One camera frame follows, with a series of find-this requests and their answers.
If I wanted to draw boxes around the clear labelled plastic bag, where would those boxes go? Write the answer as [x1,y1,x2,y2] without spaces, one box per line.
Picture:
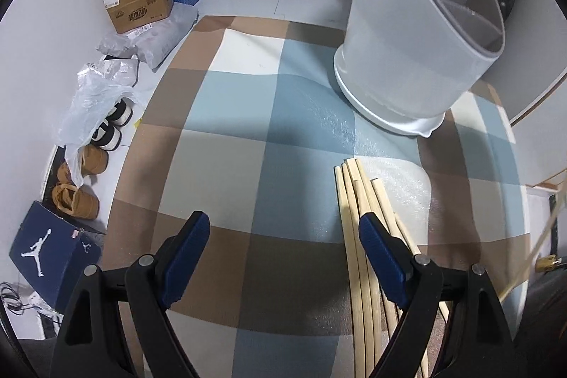
[76,58,141,89]

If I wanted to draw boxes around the large clear plastic bag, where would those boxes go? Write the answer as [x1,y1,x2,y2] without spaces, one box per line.
[57,77,142,188]

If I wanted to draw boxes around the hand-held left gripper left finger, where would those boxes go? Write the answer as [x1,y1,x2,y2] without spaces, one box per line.
[51,210,211,378]

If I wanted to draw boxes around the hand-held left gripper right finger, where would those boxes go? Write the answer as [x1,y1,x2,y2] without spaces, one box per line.
[358,212,519,378]

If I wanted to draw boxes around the black and white sneaker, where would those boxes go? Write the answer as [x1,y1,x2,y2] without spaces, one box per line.
[90,125,121,151]
[108,100,134,127]

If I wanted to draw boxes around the small grey parcel bag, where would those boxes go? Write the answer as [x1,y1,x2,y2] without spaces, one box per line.
[97,30,142,60]

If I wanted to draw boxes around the small yellow metal object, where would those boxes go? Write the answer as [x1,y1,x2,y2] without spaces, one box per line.
[535,255,561,272]

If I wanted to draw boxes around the white plastic utensil holder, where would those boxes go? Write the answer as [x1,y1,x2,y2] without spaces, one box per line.
[333,0,506,136]

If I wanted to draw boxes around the navy shoe box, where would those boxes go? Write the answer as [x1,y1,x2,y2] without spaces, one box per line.
[9,201,106,313]

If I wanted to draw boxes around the white power strip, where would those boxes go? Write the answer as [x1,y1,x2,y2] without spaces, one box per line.
[26,290,63,317]

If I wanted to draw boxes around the pale wooden chopstick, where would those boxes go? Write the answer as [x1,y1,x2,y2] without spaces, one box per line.
[498,190,567,301]

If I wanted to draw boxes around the large grey parcel bag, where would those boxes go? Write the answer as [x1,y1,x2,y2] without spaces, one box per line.
[135,4,198,72]

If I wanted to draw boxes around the pile of wooden chopsticks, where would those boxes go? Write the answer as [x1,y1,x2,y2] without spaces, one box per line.
[333,157,453,378]

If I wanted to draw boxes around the brown suede shoe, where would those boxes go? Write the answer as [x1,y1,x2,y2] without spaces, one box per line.
[76,145,110,176]
[52,182,100,220]

